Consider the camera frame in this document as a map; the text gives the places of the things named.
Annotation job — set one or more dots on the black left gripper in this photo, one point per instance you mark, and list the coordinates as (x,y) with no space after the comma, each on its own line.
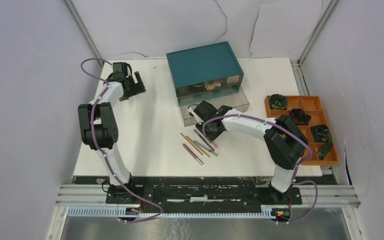
(138,88)

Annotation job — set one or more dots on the aluminium frame rail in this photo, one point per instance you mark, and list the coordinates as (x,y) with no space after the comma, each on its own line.
(82,28)

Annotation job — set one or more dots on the rolled dark tie middle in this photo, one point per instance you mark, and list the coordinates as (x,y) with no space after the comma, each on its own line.
(300,117)

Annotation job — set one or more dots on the grey makeup pencil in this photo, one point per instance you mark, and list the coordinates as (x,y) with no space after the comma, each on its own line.
(205,148)

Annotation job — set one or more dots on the gold pencil left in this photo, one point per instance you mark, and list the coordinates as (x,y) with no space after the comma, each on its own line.
(192,146)

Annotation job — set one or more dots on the rolled dark tie top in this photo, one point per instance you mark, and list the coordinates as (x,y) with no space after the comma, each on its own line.
(278,102)

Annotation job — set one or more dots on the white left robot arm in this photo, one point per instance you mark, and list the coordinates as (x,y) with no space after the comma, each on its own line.
(97,122)

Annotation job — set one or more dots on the clear acrylic drawer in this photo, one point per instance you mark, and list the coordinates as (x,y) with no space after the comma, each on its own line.
(188,89)
(228,96)

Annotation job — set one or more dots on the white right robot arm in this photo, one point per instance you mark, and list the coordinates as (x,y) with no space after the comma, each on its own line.
(286,143)

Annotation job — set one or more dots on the red silver lip pencil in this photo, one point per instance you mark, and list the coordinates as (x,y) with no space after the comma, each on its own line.
(193,154)

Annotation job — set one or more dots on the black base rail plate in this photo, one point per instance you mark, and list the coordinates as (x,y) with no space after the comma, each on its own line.
(193,195)

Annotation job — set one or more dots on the orange compartment tray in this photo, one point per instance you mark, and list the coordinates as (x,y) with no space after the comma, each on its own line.
(312,105)

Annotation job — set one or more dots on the gold pencil right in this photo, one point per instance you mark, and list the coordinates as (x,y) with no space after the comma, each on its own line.
(197,146)

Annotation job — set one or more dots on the rolled dark tie right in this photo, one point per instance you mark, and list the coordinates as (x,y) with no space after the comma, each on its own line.
(321,134)

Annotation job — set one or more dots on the rolled dark tie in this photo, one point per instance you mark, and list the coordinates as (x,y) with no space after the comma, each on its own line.
(300,117)
(321,134)
(278,102)

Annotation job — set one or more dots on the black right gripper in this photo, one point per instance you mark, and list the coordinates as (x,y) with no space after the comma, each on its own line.
(211,136)

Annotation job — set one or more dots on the teal drawer organizer box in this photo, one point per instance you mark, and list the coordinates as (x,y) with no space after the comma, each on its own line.
(203,63)

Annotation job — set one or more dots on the gold pencil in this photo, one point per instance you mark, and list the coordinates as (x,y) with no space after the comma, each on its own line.
(197,146)
(192,146)

